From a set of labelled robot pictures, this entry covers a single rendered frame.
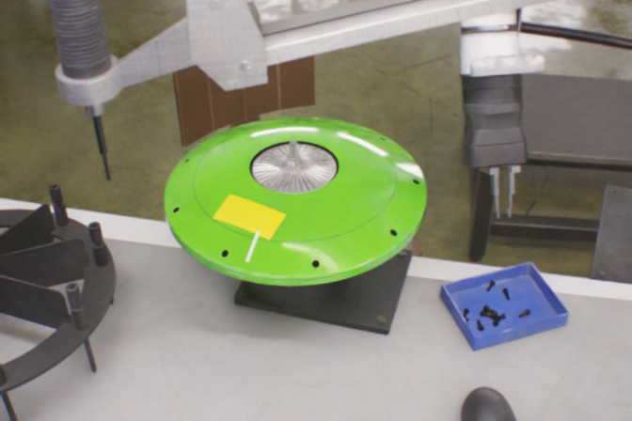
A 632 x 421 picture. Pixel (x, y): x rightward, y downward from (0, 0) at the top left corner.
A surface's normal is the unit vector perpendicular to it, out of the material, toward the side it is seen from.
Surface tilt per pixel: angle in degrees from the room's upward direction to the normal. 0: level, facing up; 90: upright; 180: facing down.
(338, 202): 11
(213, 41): 90
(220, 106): 90
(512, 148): 63
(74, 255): 86
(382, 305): 0
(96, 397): 0
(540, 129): 0
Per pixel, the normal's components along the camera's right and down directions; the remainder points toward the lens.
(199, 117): 0.73, 0.40
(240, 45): 0.12, 0.60
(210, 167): -0.32, -0.77
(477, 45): -0.65, 0.04
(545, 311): -0.03, -0.79
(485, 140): 0.10, 0.11
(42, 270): 0.33, 0.51
